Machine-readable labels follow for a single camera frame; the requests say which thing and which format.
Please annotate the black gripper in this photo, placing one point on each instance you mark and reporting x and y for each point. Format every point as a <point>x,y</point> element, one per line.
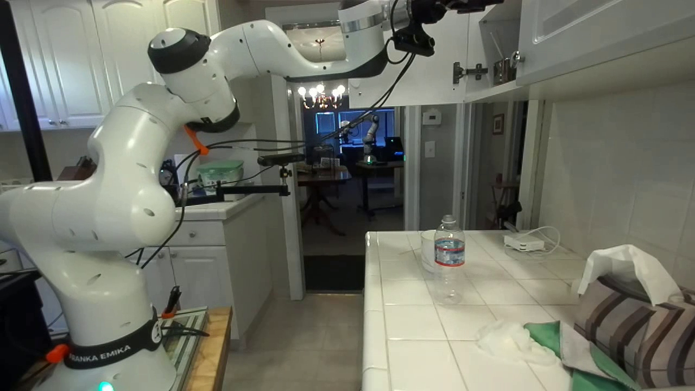
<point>429,10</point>

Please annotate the clear plastic water bottle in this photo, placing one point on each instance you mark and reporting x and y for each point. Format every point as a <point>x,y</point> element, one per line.
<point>449,253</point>

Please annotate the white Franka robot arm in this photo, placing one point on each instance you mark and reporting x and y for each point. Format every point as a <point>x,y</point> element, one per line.
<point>108,208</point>

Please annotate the metal cabinet hinge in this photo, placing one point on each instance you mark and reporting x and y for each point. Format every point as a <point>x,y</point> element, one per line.
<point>470,73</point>

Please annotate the plain white cabinet door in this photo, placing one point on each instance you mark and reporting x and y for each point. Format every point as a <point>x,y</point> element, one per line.
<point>435,87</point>

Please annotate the white base cabinet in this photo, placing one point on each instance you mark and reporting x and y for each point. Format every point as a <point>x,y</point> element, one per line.
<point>217,274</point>

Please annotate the clear plastic container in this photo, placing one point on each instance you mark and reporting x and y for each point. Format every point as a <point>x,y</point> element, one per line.
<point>507,69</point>

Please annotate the white thermostat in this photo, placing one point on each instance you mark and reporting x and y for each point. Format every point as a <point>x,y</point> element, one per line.
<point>430,116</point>

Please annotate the lit chandelier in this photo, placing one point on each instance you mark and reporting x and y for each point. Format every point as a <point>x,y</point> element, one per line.
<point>321,93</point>

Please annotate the dark dining table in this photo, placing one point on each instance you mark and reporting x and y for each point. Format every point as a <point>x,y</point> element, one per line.
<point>348,167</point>

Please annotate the dark chair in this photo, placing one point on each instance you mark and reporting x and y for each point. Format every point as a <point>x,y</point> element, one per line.
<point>507,206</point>

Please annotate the white power adapter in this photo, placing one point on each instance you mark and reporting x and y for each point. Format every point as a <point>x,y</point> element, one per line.
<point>524,242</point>

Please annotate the green tissue box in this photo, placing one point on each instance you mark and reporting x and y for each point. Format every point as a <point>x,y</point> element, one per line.
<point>219,177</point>

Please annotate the white crumpled cloth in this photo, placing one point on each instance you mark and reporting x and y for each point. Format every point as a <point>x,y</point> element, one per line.
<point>629,268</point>

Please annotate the crumpled clear plastic wrap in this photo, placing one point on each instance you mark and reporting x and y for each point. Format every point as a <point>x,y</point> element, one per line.
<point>513,339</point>

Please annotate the green and white cloth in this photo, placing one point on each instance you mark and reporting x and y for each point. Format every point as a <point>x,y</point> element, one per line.
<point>549,339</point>

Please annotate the striped oven mitt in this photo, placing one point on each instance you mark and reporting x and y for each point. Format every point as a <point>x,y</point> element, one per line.
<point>636,339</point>

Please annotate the white upper kitchen cabinets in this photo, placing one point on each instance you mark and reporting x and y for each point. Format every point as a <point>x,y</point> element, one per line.
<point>56,65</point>

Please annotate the wooden table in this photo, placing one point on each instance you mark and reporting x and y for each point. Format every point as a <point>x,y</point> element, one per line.
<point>212,354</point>

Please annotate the black pole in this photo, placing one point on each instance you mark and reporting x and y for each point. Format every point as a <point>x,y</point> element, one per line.
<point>22,93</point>

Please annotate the black controller box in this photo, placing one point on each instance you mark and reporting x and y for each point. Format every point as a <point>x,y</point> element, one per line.
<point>17,332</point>

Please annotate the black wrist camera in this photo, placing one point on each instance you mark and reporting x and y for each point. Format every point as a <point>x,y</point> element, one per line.
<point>414,38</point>

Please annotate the small picture frame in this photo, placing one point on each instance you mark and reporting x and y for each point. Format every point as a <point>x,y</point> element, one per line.
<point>498,124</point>

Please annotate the white light switch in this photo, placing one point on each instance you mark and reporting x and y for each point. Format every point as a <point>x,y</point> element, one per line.
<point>430,148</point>

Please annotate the white wall cabinet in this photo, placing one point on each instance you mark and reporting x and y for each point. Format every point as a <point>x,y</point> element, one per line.
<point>614,85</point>

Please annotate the black camera boom stand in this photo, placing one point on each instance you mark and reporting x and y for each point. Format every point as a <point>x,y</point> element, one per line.
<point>252,189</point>

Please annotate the metal frame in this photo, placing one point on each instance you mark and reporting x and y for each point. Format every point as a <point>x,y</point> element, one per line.
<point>190,339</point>

